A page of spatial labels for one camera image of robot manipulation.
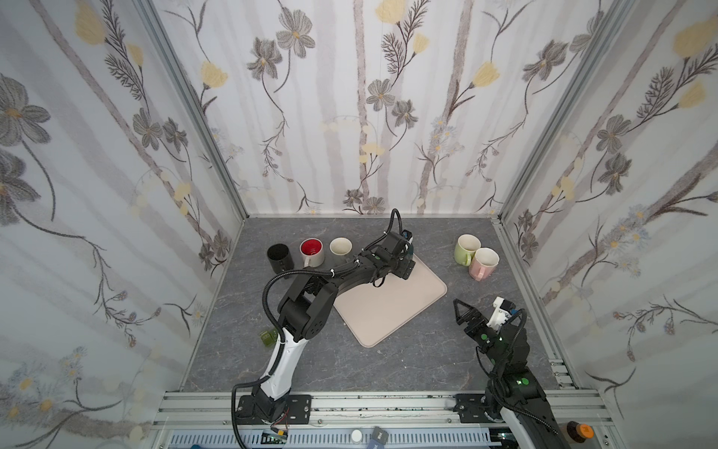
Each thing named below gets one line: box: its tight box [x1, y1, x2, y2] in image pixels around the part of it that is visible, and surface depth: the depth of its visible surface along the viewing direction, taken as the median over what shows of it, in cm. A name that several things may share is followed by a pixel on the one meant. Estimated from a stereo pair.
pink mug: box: [469, 247, 501, 282], surface depth 97 cm
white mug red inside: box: [299, 237, 325, 269], surface depth 103 cm
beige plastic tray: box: [332, 254, 448, 348], surface depth 92 cm
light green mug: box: [454, 233, 482, 267], surface depth 102 cm
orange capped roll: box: [566, 420, 596, 444], surface depth 65 cm
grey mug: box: [329, 235, 354, 257], surface depth 101 cm
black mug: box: [267, 243, 295, 280], surface depth 100 cm
